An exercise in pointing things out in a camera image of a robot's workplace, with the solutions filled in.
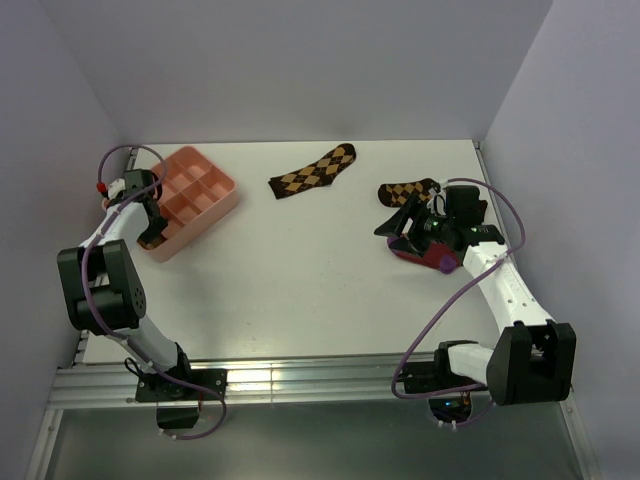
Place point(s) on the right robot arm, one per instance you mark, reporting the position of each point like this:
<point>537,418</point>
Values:
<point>532,361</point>

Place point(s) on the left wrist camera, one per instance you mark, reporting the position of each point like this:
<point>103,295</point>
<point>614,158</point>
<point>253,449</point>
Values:
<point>130,183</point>

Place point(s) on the maroon purple orange-toe sock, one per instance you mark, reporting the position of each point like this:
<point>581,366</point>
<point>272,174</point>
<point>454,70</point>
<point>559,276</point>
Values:
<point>438,257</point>

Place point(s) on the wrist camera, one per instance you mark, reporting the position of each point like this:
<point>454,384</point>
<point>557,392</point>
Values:
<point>460,204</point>
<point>130,183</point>

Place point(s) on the brown argyle sock left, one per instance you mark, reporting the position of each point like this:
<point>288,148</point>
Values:
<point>321,173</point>

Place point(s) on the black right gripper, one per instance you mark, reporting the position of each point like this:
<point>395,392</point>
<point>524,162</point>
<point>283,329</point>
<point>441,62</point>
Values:
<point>396,224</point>

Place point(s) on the pink divided organizer tray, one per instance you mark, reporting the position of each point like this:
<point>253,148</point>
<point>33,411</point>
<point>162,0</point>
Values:
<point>195,194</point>

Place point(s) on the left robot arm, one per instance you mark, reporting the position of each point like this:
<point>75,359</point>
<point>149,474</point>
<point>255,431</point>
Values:
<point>103,292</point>

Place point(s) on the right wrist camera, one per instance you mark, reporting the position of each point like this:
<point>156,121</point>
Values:
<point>460,204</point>

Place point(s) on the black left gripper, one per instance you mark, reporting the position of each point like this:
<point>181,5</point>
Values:
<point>147,236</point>

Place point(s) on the brown argyle sock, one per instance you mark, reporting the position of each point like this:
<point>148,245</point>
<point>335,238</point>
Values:
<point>321,173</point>
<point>395,195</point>

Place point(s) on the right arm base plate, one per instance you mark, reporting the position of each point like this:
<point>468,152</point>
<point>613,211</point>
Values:
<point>430,376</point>

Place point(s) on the brown argyle sock right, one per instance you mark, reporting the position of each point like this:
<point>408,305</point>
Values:
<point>395,195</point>

